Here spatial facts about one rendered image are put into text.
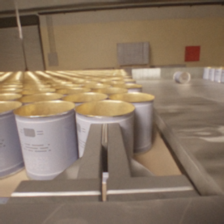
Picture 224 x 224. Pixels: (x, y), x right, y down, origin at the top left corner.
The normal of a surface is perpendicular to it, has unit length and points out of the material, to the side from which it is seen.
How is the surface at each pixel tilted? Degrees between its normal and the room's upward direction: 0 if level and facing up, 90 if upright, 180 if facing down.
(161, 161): 3
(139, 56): 92
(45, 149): 90
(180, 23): 90
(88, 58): 90
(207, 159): 0
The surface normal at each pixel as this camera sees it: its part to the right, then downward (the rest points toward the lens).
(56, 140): 0.58, 0.22
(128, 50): -0.08, 0.32
